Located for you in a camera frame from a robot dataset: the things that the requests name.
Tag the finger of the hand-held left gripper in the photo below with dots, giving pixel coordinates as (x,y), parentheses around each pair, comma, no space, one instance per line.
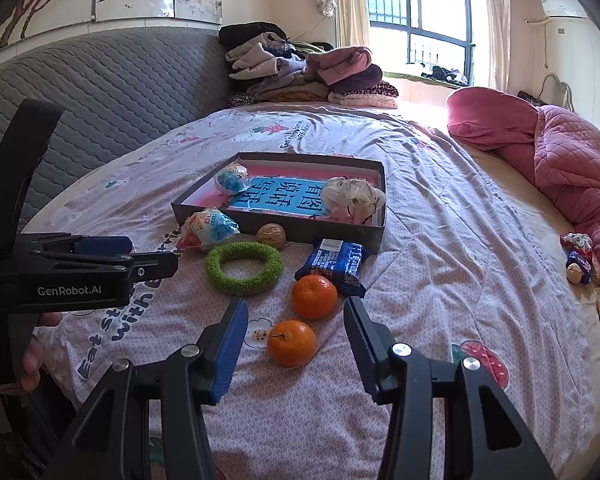
(105,245)
(155,265)

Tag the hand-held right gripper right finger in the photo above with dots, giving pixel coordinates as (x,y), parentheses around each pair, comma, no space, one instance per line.
(360,347)

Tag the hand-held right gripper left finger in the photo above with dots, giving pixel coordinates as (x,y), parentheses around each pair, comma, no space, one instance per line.
(230,350)

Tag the orange mandarin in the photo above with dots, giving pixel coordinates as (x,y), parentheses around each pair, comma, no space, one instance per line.
(314,297)
(292,344)

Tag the round snack packet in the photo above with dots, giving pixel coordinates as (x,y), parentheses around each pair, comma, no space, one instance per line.
(210,230)
(231,179)

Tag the grey cardboard box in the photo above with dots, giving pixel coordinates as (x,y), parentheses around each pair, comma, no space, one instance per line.
(290,227)

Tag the person's left hand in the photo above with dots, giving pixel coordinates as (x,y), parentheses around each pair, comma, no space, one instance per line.
(32,360)

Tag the blue biscuit packet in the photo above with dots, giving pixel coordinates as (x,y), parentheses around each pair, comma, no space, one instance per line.
(335,262)

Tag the brown walnut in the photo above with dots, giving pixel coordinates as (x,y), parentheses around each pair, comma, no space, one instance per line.
(271,236)

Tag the pink picture book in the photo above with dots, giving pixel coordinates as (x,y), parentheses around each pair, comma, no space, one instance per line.
(285,195)

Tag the grey quilted headboard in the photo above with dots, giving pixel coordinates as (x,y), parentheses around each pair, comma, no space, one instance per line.
(105,85)

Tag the beige fitted sheet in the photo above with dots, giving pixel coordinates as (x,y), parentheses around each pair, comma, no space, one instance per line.
(530,210)

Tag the small walnut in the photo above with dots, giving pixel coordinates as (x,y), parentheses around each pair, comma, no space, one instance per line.
(574,275)

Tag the pile of folded clothes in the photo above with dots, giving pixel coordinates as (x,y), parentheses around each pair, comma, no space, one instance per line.
(300,77)

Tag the small blue snack packet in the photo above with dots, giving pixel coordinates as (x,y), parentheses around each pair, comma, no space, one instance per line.
(582,265)

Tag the red white snack packet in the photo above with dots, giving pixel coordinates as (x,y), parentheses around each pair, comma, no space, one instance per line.
(576,245)

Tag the pink quilt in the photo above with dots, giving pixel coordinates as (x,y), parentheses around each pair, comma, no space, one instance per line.
(555,160)

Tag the dark clothes on windowsill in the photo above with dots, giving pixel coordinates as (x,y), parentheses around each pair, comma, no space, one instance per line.
(445,75)

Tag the beige curtain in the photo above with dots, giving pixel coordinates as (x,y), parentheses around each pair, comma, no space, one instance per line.
(492,20)
(347,0)

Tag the white metal chair back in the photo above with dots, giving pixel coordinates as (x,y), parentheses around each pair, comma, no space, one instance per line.
(557,85)

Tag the barred window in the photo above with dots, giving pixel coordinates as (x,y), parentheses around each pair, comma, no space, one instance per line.
(430,10)

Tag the white air conditioner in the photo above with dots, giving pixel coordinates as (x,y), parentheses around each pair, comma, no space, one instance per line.
(562,6)

